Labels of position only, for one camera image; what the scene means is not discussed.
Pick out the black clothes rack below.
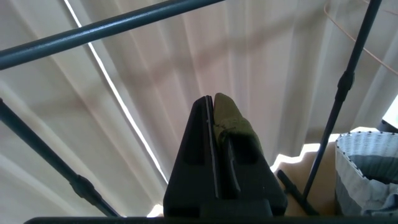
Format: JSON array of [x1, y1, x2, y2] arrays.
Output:
[[0, 0, 384, 218]]

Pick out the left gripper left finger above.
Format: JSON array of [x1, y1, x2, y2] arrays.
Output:
[[162, 95, 220, 218]]

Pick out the beige curtain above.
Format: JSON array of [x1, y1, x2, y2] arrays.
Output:
[[0, 0, 398, 218]]

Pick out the green printed shirt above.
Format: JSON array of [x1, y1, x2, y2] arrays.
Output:
[[212, 92, 265, 156]]

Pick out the white laundry basket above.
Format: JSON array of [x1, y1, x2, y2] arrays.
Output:
[[333, 131, 398, 217]]

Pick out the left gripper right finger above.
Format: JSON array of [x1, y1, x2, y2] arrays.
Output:
[[214, 134, 289, 218]]

